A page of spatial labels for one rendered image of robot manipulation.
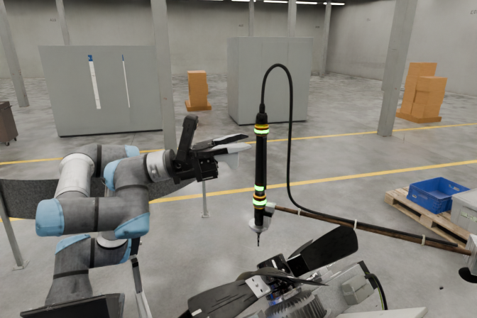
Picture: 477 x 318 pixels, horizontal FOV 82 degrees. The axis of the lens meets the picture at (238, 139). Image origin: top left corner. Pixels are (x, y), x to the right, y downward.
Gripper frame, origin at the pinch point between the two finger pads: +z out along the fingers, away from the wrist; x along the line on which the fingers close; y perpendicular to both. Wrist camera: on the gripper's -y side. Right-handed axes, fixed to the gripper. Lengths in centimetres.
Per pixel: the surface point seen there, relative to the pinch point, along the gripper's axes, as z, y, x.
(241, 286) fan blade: -13, 62, -20
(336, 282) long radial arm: 24, 75, -26
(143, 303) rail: -66, 84, -45
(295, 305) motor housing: 5, 67, -11
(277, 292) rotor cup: 0, 65, -16
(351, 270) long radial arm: 33, 76, -31
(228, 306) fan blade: -18, 61, -11
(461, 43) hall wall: 1023, 111, -1146
